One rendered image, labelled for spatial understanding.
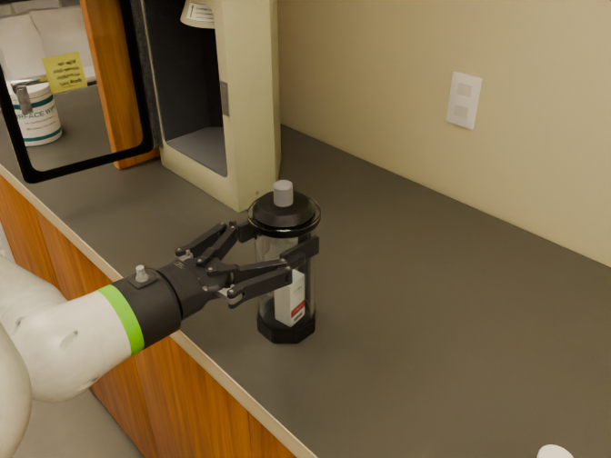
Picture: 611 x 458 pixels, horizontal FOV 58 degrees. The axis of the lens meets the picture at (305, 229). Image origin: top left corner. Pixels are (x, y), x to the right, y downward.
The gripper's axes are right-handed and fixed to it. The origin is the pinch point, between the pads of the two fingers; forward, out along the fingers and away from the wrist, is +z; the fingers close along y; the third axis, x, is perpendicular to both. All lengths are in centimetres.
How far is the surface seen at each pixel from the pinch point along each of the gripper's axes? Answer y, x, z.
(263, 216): -0.3, -5.3, -3.8
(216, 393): 6.4, 32.4, -11.1
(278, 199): -0.4, -7.1, -1.0
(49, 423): 94, 112, -27
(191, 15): 47, -21, 17
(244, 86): 33.7, -9.7, 19.3
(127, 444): 68, 112, -11
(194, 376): 13.9, 34.0, -11.2
